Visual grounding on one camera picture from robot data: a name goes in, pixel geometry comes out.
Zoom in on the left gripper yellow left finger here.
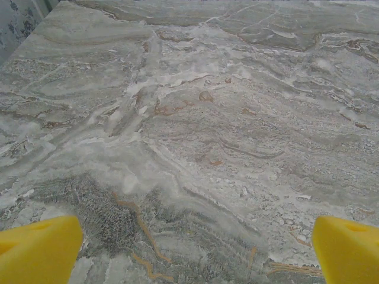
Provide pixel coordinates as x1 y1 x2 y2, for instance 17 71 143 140
0 215 84 284

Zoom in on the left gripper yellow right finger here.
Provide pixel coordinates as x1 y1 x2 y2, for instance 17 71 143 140
311 215 379 284

